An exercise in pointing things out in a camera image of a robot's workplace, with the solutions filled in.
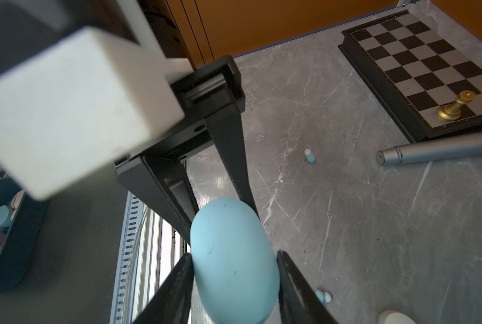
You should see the blue earbud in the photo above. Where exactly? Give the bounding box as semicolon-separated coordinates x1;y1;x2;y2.
304;149;316;163
315;289;332;304

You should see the gold chess pawn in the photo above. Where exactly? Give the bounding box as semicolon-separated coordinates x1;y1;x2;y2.
437;90;477;122

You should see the dark tray of earbud cases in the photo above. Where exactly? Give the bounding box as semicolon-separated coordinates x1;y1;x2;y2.
0;178;50;294

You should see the black white chessboard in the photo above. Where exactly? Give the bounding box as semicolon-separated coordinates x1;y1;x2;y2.
339;10;482;143

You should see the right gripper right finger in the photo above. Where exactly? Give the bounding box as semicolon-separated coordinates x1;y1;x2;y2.
277;251;338;324

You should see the silver microphone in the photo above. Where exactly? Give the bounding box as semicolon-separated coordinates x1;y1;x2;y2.
376;132;482;166

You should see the white earbud charging case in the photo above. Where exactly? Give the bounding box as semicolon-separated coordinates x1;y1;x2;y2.
378;310;416;324

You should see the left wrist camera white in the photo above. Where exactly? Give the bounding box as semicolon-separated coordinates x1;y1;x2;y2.
0;1;193;201

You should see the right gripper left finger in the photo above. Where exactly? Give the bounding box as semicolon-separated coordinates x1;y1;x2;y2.
134;253;194;324

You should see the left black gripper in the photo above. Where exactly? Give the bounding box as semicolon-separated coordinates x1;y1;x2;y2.
114;55;258;244

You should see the blue earbud charging case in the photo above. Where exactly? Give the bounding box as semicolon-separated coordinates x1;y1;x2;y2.
190;198;280;323

